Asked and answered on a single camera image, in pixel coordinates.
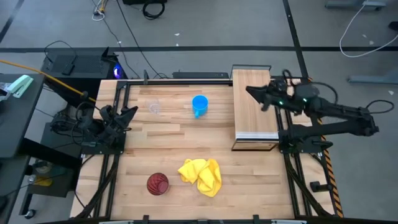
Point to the black power strip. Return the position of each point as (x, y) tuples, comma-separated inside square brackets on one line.
[(199, 75)]

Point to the black equipment cart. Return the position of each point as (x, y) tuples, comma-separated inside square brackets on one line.
[(56, 186)]

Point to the wooden shelf with metal frame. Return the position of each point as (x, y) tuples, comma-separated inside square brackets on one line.
[(253, 121)]

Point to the small black device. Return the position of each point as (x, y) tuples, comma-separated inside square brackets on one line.
[(67, 69)]

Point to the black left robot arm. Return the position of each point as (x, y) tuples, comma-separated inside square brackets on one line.
[(93, 129)]

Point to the red ball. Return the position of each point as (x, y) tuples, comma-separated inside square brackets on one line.
[(157, 184)]

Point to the black aluminium table frame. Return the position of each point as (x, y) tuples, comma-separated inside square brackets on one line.
[(174, 82)]

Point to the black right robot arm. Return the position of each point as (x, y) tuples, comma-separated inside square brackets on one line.
[(342, 112)]

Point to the clear plastic item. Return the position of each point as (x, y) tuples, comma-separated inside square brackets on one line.
[(3, 91)]

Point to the black side desk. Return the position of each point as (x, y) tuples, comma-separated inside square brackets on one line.
[(18, 124)]

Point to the blue plastic mug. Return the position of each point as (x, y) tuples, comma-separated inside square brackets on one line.
[(200, 104)]

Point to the grey desk foot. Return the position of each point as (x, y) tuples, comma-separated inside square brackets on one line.
[(373, 79), (351, 4)]

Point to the black clamp knob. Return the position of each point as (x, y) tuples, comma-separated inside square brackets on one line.
[(317, 186)]

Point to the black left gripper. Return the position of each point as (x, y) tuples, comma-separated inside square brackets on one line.
[(112, 123)]

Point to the crumpled yellow cloth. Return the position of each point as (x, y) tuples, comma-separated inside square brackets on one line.
[(205, 177)]

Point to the yellow black hazard tape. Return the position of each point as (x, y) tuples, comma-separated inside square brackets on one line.
[(331, 174)]

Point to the black caster wheel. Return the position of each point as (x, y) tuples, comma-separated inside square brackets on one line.
[(30, 213)]

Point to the small yellow item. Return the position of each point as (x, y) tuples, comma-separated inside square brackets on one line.
[(43, 182)]

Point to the mint green stapler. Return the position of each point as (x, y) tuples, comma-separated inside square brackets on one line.
[(21, 84)]

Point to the black computer tower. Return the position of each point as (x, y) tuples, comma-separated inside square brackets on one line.
[(87, 63)]

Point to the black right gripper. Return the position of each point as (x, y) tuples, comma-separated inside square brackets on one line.
[(283, 95)]

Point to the clear plastic cup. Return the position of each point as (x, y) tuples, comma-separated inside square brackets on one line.
[(154, 107)]

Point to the tape roll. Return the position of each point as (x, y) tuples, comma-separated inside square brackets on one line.
[(42, 168)]

